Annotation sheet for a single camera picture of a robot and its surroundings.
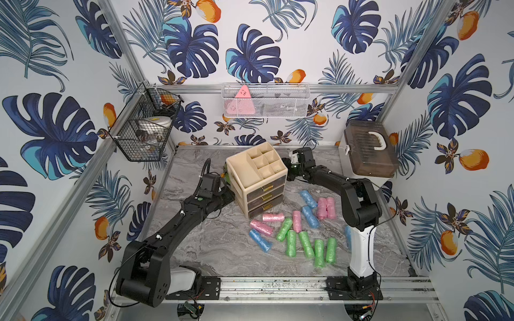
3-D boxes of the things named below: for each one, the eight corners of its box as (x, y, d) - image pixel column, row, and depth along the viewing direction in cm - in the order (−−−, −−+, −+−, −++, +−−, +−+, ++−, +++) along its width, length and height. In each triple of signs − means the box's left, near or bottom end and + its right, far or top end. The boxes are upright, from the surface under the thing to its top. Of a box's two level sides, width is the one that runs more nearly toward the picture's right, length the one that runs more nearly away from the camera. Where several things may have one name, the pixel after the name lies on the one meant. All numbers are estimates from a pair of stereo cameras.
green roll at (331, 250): (326, 262, 83) (327, 260, 81) (326, 238, 89) (328, 235, 87) (334, 264, 82) (336, 262, 80) (334, 239, 89) (336, 237, 87)
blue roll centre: (312, 230, 91) (313, 228, 89) (299, 210, 97) (299, 208, 95) (320, 226, 92) (321, 224, 90) (306, 206, 98) (307, 204, 96)
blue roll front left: (246, 236, 89) (246, 234, 87) (253, 229, 91) (253, 227, 89) (266, 254, 84) (266, 252, 82) (272, 246, 86) (273, 244, 84)
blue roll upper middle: (311, 209, 97) (312, 206, 96) (299, 193, 103) (300, 190, 101) (317, 206, 98) (318, 204, 97) (304, 190, 104) (305, 188, 102)
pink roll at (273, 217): (262, 221, 93) (262, 219, 91) (262, 215, 95) (262, 212, 93) (284, 221, 93) (284, 219, 91) (283, 215, 95) (284, 212, 93)
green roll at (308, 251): (306, 260, 83) (307, 258, 81) (298, 233, 90) (298, 231, 88) (315, 258, 83) (316, 256, 81) (306, 232, 90) (307, 230, 88)
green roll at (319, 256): (314, 267, 81) (316, 265, 79) (314, 240, 88) (316, 238, 86) (322, 268, 81) (324, 266, 79) (322, 242, 88) (323, 239, 86)
